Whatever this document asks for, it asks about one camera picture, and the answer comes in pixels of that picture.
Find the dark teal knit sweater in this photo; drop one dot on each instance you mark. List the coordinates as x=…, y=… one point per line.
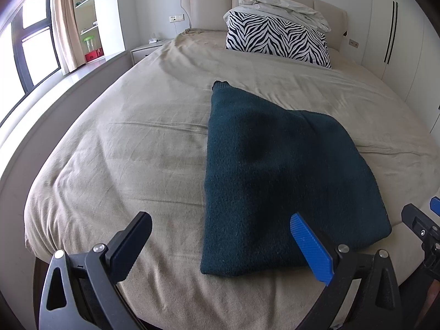
x=275, y=178

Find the zebra print pillow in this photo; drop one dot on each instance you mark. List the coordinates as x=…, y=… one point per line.
x=275, y=37

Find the bed with beige cover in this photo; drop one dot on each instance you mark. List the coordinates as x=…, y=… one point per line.
x=130, y=151

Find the white wall shelf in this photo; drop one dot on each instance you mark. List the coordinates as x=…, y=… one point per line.
x=86, y=7

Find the folded white duvet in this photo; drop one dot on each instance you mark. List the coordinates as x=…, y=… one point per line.
x=278, y=7

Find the white nightstand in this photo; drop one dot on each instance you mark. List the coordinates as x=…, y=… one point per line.
x=147, y=50

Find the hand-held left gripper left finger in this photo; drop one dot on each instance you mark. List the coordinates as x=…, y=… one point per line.
x=132, y=244

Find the beige padded headboard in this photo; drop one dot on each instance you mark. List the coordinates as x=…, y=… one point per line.
x=209, y=3

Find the green lidded jar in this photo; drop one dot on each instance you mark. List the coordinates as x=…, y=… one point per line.
x=90, y=43

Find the white wardrobe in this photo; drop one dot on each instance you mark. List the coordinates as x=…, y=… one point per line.
x=395, y=34

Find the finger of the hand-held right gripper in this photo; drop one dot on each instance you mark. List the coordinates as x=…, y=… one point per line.
x=417, y=220
x=436, y=206

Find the beige curtain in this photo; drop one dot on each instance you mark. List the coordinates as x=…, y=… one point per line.
x=65, y=20

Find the red box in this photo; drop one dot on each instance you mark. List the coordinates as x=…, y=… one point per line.
x=92, y=55

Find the black framed window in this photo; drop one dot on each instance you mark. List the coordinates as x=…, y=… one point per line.
x=31, y=41

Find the white window bench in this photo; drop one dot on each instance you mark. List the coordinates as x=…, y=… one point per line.
x=62, y=86

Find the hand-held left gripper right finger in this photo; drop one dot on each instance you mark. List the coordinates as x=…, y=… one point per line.
x=311, y=247

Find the white wall socket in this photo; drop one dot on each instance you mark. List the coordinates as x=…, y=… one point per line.
x=353, y=43
x=177, y=17

